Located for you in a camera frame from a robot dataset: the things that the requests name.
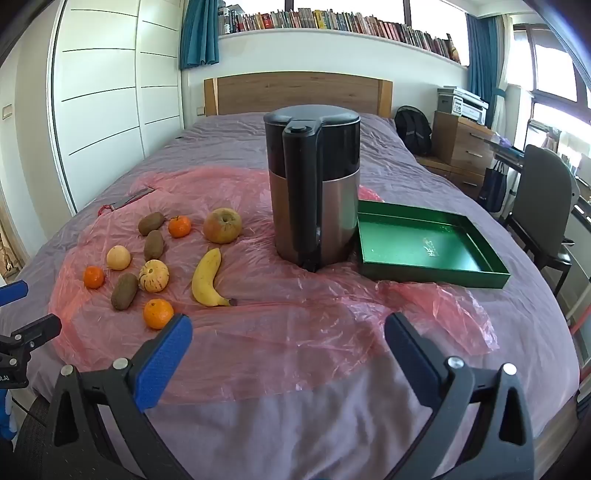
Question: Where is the black backpack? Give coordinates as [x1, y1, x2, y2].
[394, 105, 433, 157]

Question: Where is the dark blue bag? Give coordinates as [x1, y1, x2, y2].
[478, 159, 509, 213]

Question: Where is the grey office chair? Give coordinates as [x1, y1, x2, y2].
[501, 144, 583, 296]

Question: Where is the grey flat device red cord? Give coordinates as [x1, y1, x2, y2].
[97, 186, 156, 217]

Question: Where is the brown kiwi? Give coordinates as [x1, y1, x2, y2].
[138, 212, 165, 235]
[111, 273, 139, 311]
[143, 230, 164, 262]

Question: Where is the striped pepino melon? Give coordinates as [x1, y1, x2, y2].
[139, 259, 170, 293]

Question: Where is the white wardrobe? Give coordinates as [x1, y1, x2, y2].
[46, 0, 185, 215]

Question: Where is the teal curtain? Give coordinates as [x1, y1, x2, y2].
[179, 0, 221, 71]
[464, 13, 502, 121]

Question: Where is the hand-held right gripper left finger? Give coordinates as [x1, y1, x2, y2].
[46, 313, 195, 480]

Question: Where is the large yellow grapefruit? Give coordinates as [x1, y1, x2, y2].
[106, 245, 132, 271]

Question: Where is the white printer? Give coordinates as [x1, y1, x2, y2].
[436, 87, 489, 126]

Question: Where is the black and steel kettle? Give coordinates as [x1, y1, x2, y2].
[263, 104, 362, 273]

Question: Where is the wooden headboard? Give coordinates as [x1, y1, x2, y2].
[204, 71, 394, 118]

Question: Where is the grey desk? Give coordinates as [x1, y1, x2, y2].
[485, 136, 591, 217]

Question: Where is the yellow banana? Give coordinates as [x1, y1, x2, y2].
[191, 248, 240, 308]

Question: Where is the red yellow apple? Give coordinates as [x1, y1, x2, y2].
[203, 208, 243, 244]

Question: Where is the pink plastic sheet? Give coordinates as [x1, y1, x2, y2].
[48, 166, 499, 402]

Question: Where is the wooden dresser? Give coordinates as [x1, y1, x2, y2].
[416, 111, 499, 201]

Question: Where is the person's left hand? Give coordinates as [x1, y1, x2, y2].
[0, 390, 19, 440]

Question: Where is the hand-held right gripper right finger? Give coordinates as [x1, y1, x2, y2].
[384, 311, 536, 480]

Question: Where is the green tray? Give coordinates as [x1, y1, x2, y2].
[356, 199, 511, 289]

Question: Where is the row of books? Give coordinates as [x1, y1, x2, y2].
[218, 6, 462, 65]

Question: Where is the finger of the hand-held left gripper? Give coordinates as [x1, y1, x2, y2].
[0, 314, 62, 358]
[0, 280, 29, 306]

